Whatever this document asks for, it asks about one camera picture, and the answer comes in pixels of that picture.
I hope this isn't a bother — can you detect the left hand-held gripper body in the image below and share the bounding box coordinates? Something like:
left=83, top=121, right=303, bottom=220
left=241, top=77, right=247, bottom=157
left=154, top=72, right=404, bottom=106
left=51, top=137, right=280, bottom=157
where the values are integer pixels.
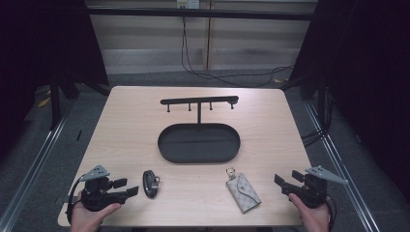
left=78, top=164, right=131, bottom=213

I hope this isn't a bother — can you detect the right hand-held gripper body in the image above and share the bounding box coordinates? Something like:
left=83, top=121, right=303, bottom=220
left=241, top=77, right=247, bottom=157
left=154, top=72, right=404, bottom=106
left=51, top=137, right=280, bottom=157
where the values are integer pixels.
left=280, top=165, right=349, bottom=209

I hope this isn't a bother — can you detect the black car key fob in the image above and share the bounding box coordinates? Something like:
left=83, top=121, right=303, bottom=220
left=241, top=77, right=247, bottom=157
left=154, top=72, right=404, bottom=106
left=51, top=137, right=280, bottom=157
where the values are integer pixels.
left=142, top=169, right=161, bottom=199

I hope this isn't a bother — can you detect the beige patterned key pouch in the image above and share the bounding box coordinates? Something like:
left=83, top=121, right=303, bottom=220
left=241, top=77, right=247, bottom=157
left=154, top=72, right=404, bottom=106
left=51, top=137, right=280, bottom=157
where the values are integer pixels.
left=225, top=166, right=262, bottom=214

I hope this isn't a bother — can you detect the black key rack with tray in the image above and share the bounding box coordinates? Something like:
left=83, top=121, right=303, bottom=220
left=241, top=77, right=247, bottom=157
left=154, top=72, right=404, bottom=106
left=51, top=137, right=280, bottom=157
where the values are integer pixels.
left=157, top=95, right=242, bottom=164

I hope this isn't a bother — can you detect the person's right hand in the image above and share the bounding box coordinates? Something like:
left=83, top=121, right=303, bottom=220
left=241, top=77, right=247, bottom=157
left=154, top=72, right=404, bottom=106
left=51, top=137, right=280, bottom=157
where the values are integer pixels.
left=288, top=192, right=331, bottom=232

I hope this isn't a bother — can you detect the person's left hand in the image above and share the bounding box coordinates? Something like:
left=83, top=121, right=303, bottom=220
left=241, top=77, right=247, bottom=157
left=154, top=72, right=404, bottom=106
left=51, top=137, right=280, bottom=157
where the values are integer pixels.
left=70, top=191, right=123, bottom=232

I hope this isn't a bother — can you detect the black stand leg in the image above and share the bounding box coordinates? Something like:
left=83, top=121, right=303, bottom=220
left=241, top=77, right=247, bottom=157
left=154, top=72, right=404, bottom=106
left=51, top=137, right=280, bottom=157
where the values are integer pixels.
left=47, top=72, right=63, bottom=131

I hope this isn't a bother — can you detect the dark curtain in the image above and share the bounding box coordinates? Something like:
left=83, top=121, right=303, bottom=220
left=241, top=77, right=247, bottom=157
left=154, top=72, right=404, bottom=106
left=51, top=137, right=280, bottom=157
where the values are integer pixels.
left=0, top=0, right=109, bottom=162
left=288, top=0, right=410, bottom=202

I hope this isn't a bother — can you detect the right hand-held gripper cable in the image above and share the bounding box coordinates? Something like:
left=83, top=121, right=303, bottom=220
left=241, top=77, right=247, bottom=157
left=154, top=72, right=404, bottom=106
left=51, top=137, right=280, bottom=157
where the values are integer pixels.
left=325, top=192, right=338, bottom=232

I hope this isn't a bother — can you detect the hand-held gripper cable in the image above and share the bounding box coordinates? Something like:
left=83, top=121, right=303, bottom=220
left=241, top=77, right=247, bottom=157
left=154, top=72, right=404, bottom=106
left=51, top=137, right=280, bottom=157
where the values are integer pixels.
left=325, top=192, right=338, bottom=232
left=65, top=175, right=86, bottom=224

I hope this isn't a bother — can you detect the left hand-held gripper cable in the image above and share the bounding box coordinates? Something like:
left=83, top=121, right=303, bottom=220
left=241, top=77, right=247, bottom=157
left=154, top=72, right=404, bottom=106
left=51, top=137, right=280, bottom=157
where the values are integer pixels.
left=65, top=175, right=86, bottom=224

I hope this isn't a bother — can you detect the metal floor rail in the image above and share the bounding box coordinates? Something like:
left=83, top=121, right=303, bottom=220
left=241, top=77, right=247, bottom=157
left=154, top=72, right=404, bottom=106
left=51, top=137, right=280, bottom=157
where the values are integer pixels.
left=304, top=99, right=382, bottom=232
left=0, top=102, right=75, bottom=232

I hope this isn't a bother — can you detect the bundle of black floor cables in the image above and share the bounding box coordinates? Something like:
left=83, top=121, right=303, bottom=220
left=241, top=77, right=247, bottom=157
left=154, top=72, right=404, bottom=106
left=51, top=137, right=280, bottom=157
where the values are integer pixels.
left=301, top=86, right=335, bottom=148

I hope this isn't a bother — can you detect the black wall cable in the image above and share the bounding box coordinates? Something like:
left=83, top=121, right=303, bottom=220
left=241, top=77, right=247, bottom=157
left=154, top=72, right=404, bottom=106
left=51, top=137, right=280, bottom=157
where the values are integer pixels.
left=180, top=15, right=295, bottom=89

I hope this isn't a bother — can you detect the black horizontal frame bar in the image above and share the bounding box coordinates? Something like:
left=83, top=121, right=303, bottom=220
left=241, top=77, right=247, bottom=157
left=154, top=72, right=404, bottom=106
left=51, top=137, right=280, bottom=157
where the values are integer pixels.
left=85, top=7, right=316, bottom=22

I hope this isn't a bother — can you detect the white wall socket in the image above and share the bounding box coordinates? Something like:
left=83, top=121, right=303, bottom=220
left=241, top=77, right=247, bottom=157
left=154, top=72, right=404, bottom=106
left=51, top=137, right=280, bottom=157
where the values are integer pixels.
left=176, top=0, right=201, bottom=10

